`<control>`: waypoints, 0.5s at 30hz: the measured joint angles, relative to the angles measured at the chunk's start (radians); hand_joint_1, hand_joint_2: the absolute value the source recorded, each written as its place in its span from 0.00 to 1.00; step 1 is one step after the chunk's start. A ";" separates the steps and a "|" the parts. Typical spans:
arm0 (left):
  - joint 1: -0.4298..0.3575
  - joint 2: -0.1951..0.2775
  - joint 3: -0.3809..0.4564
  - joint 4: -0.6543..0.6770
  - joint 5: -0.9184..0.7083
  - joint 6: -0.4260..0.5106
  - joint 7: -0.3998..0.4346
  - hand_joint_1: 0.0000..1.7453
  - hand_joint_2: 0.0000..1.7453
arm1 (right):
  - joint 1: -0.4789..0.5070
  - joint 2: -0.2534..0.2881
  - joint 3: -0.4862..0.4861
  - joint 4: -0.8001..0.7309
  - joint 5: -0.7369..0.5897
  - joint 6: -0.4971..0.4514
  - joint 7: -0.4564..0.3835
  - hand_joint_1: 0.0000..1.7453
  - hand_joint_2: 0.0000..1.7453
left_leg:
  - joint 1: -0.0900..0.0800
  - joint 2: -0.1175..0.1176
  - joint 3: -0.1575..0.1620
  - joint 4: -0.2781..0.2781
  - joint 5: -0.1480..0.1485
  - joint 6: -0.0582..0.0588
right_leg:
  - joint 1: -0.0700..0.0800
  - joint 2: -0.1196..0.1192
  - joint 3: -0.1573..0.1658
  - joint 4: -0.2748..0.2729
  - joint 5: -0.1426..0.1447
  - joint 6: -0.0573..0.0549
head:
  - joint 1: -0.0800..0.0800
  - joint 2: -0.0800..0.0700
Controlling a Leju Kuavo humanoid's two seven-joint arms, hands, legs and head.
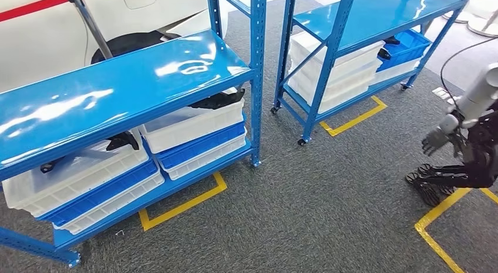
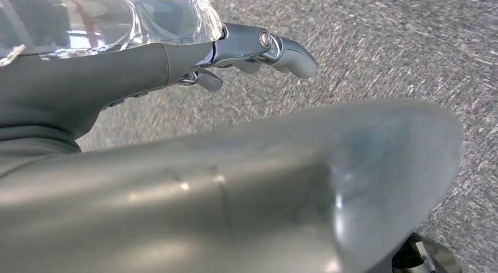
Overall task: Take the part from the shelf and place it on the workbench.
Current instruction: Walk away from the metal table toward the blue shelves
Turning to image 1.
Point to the red barrier belt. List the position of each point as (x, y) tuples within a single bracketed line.
[(31, 6)]

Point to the white round base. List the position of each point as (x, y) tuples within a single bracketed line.
[(482, 28), (459, 16)]

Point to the black plastic part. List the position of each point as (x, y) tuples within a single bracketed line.
[(124, 141), (218, 102), (385, 53)]

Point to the blue steel shelf rack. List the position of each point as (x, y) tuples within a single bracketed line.
[(116, 80), (369, 14)]

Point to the chrome stanchion pole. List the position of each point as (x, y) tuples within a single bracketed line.
[(91, 26)]

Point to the white car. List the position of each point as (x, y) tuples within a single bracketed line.
[(39, 49)]

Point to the black and white humanoid robot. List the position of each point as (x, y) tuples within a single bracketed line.
[(478, 154)]

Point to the white power strip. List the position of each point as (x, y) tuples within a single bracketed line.
[(441, 93)]

